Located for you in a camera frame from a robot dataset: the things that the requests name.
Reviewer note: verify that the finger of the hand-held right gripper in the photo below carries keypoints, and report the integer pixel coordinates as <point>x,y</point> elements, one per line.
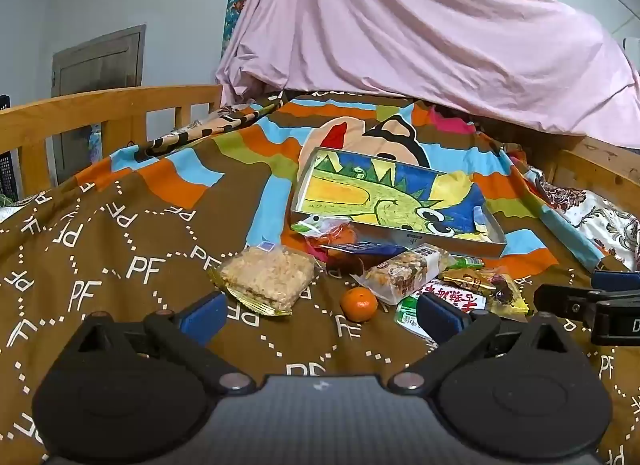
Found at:
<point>617,280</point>
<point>565,301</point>

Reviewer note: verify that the clear rice cracker packet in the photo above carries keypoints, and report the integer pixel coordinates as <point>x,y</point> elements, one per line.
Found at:
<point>265,272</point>

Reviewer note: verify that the small green snack packet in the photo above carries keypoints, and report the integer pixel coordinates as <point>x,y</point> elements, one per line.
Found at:
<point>467,262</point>

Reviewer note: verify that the black plastic crate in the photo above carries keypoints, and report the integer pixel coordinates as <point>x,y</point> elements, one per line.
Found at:
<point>7,170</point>

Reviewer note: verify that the wooden bed frame board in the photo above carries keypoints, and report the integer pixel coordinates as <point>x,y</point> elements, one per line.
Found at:
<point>595,160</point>

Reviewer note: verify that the clear packet of orange snack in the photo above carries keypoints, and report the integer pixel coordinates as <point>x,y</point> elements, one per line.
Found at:
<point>330,235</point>

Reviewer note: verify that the grey door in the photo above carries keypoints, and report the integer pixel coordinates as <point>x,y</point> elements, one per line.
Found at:
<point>97,62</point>

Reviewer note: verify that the clear packet of red snack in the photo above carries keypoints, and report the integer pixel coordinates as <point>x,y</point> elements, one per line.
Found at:
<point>507,295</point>

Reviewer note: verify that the cardboard box with dinosaur drawing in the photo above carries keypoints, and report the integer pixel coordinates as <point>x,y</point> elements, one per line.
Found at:
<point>390,195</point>

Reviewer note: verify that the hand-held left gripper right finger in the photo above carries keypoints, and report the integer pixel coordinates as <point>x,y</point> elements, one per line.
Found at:
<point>440,317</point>

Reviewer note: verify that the white green seaweed packet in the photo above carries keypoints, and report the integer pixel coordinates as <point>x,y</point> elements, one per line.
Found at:
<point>475,300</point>

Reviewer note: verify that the tangerine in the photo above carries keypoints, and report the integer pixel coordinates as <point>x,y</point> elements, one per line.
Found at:
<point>359,304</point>

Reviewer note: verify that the pink bed sheet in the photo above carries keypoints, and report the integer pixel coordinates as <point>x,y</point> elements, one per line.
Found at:
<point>400,35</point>

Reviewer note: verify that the blue snack packet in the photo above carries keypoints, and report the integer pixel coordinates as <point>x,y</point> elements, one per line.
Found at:
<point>360,248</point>

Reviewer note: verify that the clear nut bar packet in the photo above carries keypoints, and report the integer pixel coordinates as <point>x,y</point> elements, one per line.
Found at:
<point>405,270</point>

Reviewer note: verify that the white brown floral quilt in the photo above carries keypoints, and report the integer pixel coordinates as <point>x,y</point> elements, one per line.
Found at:
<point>595,215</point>

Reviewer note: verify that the colourful printed blanket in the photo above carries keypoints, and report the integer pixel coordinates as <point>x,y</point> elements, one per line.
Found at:
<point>125,225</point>

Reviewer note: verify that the teal patterned wall hanging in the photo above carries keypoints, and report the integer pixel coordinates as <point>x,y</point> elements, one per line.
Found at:
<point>232,15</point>

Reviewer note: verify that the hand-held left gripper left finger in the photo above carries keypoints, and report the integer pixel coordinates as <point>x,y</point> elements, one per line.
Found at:
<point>205,319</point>

